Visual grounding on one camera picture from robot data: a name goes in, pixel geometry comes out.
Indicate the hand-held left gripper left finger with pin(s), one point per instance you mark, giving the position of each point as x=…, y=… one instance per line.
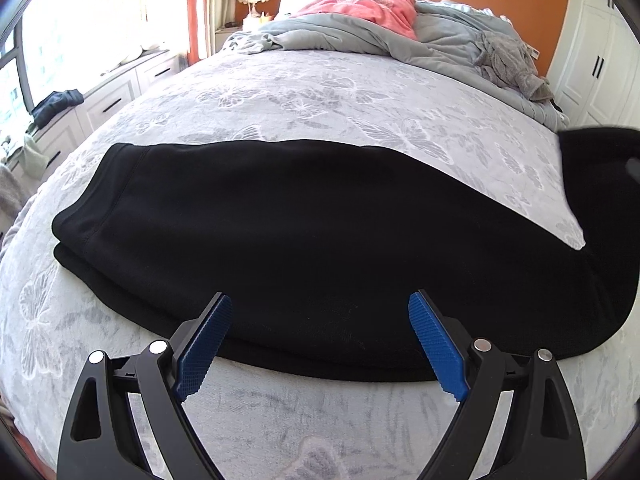
x=207, y=340

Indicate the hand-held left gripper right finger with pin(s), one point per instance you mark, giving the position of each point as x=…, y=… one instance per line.
x=432, y=340

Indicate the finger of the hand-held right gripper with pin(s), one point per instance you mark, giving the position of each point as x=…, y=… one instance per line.
x=634, y=170

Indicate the black pants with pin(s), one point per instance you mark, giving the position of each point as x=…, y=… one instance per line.
x=300, y=235

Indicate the white wardrobe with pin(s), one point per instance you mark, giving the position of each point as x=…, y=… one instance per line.
x=595, y=60

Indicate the crumpled grey garment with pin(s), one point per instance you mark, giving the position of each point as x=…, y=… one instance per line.
x=510, y=60

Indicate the pale green cloth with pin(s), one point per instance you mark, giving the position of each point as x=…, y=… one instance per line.
x=35, y=157

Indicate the grey butterfly print bedspread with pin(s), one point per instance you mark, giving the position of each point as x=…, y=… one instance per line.
x=300, y=100

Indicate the white window drawer cabinet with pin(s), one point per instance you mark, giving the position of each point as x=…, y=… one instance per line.
x=110, y=100

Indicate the dark blue folded clothing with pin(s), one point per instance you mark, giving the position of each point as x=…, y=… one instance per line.
x=55, y=105

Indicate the white nightstand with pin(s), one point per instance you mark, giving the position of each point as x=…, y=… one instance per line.
x=227, y=37

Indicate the pink blanket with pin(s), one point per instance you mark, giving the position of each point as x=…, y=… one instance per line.
x=370, y=7

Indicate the grey duvet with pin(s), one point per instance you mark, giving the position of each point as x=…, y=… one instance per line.
x=350, y=35

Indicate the small beige box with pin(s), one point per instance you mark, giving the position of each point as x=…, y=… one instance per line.
x=252, y=21

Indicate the orange and white curtain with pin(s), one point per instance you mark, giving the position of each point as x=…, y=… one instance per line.
x=210, y=5

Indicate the window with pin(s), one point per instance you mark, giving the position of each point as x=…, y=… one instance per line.
x=65, y=25

